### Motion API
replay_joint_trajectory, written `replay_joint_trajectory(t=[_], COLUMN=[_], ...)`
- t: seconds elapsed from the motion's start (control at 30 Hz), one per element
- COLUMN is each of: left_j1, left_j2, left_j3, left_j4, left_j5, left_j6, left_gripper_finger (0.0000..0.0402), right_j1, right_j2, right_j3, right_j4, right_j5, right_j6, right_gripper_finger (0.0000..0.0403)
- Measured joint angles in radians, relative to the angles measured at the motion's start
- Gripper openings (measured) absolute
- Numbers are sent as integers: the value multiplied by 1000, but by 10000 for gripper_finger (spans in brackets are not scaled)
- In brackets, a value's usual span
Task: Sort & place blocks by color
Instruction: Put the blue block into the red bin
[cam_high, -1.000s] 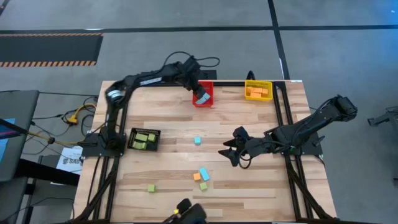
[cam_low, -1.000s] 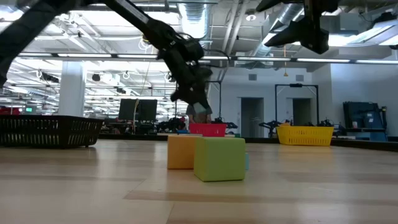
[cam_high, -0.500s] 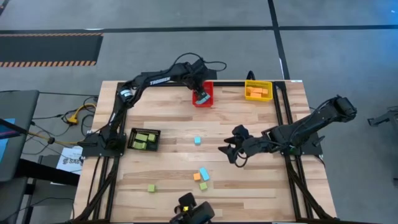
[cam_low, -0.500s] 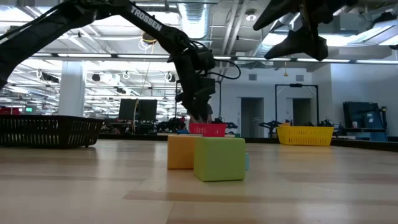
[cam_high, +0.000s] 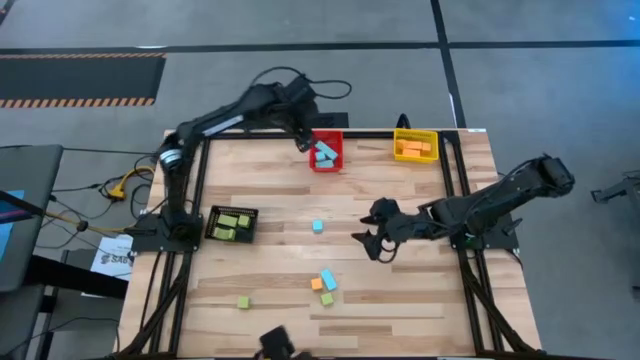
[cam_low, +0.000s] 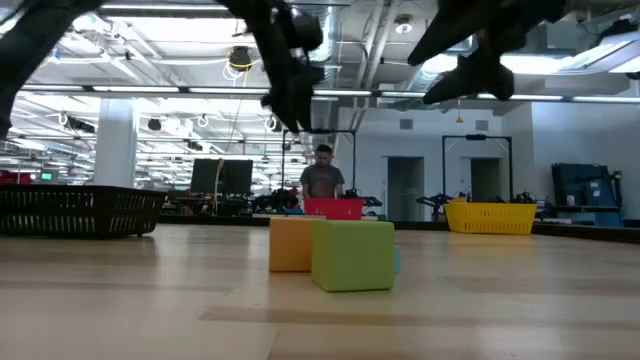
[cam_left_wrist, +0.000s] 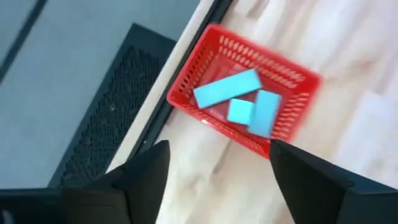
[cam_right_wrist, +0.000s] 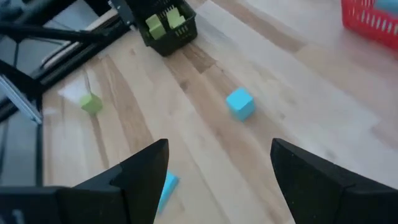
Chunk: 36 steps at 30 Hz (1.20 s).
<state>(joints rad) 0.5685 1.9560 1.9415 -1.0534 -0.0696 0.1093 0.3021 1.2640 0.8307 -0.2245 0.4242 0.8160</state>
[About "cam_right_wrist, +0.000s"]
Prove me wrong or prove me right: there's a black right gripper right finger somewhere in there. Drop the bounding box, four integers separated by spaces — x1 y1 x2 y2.
270 138 398 224

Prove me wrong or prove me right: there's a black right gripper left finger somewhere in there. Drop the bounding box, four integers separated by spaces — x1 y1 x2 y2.
55 139 170 224

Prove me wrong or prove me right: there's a black plastic basket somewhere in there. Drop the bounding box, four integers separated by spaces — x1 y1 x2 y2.
124 0 199 57

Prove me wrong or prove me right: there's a red plastic basket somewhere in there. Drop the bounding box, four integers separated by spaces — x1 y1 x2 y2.
341 0 398 52

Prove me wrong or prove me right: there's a black aluminium frame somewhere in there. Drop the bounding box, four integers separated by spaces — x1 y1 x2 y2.
0 0 137 125

